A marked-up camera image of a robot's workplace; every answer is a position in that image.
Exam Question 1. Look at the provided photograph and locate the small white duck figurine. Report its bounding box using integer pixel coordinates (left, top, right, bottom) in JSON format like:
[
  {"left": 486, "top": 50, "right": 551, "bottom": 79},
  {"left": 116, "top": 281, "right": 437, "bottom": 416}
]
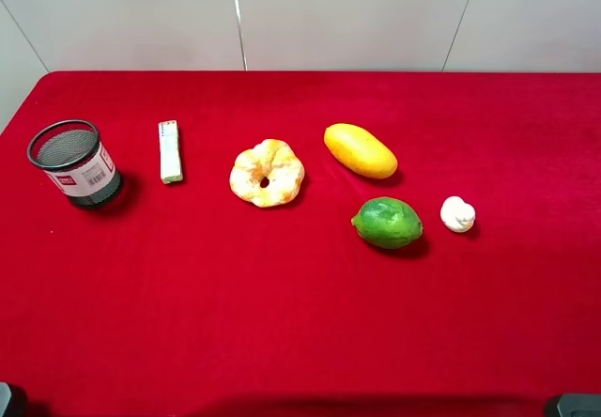
[{"left": 440, "top": 196, "right": 476, "bottom": 233}]

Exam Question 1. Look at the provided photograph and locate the dark object bottom right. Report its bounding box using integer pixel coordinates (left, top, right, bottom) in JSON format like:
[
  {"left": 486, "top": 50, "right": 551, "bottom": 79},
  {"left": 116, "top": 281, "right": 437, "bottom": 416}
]
[{"left": 544, "top": 394, "right": 601, "bottom": 417}]

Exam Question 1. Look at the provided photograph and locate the dark object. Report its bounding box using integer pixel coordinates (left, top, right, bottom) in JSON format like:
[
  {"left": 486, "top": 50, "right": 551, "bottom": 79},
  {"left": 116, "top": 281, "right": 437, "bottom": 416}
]
[
  {"left": 544, "top": 394, "right": 601, "bottom": 417},
  {"left": 0, "top": 382, "right": 27, "bottom": 417}
]

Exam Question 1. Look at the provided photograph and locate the dark object bottom left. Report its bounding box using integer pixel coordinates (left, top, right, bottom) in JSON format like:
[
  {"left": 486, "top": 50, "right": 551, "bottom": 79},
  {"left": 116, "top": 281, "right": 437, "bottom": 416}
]
[{"left": 0, "top": 382, "right": 27, "bottom": 417}]

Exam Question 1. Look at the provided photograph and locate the orange white twisted bread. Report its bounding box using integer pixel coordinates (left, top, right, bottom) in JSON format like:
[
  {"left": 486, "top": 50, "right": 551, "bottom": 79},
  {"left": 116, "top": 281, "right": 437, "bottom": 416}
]
[{"left": 229, "top": 139, "right": 305, "bottom": 208}]

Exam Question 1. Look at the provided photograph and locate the yellow mango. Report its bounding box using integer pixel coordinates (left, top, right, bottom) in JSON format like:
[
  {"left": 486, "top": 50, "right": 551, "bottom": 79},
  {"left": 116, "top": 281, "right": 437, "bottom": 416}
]
[{"left": 324, "top": 123, "right": 398, "bottom": 179}]

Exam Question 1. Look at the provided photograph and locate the green lime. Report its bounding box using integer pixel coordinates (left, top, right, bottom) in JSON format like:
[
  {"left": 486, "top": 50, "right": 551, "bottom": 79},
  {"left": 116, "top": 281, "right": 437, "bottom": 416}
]
[{"left": 351, "top": 196, "right": 424, "bottom": 250}]

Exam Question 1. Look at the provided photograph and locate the white green small box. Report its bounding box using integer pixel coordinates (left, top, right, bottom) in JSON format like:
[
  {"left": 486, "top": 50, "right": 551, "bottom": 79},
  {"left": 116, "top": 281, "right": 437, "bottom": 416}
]
[{"left": 158, "top": 120, "right": 183, "bottom": 184}]

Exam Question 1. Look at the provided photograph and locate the red tablecloth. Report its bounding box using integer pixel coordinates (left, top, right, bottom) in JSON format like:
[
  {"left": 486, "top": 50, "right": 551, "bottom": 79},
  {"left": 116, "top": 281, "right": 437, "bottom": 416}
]
[{"left": 1, "top": 71, "right": 600, "bottom": 416}]

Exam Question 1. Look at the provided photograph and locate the black mesh pen cup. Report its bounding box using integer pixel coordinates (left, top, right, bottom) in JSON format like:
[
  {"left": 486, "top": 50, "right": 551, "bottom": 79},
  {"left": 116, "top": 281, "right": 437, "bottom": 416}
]
[{"left": 27, "top": 119, "right": 123, "bottom": 209}]

